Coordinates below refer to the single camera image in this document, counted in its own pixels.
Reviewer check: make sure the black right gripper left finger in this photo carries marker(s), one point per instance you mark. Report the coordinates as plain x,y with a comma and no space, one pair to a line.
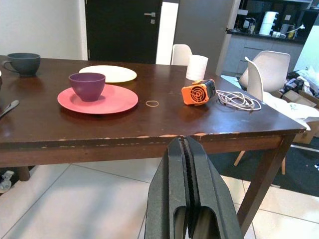
169,189

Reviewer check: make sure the black floor rug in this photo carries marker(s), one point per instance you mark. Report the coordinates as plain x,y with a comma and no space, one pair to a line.
299,169

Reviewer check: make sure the brown cardboard box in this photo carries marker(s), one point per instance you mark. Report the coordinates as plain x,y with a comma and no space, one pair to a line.
305,135

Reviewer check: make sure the black door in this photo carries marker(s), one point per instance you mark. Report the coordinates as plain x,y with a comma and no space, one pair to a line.
119,30

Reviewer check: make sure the grey kitchen counter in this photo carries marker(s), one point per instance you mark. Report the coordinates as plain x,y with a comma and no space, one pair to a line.
261,47

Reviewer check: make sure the pink round plate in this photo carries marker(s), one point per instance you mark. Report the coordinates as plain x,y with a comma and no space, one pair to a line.
117,102

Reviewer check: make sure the white shell chair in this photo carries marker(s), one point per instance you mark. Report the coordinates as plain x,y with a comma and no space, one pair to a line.
274,69
180,54
255,79

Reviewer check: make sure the stack of white containers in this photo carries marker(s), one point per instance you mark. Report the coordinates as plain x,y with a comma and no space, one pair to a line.
268,22

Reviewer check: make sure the white upright panel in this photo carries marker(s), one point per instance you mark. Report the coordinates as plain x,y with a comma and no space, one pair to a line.
166,32

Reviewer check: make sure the white paper towel roll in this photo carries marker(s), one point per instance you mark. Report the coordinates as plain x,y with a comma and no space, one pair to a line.
197,67

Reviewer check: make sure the metal spoon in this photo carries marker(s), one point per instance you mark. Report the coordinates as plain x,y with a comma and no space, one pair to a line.
11,105

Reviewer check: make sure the dark brown wooden table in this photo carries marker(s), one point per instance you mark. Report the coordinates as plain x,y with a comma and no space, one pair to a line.
149,124

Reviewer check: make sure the pile of clothes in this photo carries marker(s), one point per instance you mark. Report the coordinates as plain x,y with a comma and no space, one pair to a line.
302,82

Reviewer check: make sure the dark grey cup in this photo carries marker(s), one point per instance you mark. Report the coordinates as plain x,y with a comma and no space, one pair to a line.
23,63

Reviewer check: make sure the white plastic bag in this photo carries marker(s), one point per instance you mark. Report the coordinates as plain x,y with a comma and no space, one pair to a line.
296,110

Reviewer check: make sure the cream round plate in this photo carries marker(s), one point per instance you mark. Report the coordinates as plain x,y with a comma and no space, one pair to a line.
117,73

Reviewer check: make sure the orange and black fan device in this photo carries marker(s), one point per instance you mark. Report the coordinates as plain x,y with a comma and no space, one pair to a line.
195,94

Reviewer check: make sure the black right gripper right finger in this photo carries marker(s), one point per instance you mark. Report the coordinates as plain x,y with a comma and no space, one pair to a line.
209,194

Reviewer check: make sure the tan rubber band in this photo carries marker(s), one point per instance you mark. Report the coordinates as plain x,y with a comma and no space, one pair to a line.
146,103

